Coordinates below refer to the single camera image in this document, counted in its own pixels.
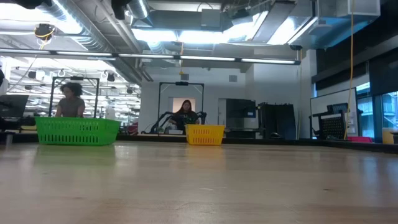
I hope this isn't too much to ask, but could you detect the person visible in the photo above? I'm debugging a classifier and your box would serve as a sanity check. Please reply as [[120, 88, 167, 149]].
[[55, 82, 86, 118], [170, 99, 200, 133]]

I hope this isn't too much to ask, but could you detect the yellow plastic basket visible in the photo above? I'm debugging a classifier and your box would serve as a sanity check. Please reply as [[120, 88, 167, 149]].
[[185, 124, 226, 146]]

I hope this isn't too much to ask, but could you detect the white doorway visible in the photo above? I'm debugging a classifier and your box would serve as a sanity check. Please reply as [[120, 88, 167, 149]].
[[171, 97, 197, 114]]

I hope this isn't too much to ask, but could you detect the long ceiling light strip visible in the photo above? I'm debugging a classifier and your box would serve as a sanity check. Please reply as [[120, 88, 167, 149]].
[[0, 49, 301, 65]]

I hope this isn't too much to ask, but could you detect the black cabinet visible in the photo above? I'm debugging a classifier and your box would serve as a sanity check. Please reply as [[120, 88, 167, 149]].
[[257, 102, 297, 141]]

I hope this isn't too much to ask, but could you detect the grey ceiling box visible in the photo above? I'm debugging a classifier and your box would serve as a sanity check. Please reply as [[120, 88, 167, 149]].
[[200, 8, 233, 32]]

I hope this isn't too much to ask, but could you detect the green plastic basket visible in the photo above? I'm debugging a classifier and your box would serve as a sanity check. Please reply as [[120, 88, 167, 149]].
[[34, 116, 121, 146]]

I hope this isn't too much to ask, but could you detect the white board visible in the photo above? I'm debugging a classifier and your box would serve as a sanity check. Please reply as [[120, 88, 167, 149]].
[[310, 87, 358, 138]]

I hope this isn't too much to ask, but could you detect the black perforated cart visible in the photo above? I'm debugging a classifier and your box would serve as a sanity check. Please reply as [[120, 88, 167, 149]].
[[309, 103, 348, 141]]

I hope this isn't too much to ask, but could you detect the pink bin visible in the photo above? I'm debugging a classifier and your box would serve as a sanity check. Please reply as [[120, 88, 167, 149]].
[[347, 136, 373, 144]]

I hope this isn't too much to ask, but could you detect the black computer monitor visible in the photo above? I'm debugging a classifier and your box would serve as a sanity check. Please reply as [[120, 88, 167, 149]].
[[0, 94, 29, 118]]

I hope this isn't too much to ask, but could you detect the yellow bin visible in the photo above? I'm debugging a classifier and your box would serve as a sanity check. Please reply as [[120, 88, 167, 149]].
[[381, 126, 398, 145]]

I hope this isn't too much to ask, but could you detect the white ceiling unit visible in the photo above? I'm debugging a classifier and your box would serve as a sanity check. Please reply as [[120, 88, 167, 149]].
[[337, 0, 381, 18]]

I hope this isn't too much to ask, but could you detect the black aluminium table frame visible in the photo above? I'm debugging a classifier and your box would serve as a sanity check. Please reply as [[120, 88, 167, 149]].
[[0, 132, 398, 154]]

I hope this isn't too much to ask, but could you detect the silver ventilation duct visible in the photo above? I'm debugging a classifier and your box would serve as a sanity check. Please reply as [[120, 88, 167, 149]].
[[51, 0, 150, 85]]

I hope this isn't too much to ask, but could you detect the black yellow cable reel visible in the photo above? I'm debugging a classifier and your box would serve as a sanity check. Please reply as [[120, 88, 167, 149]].
[[33, 23, 56, 41]]

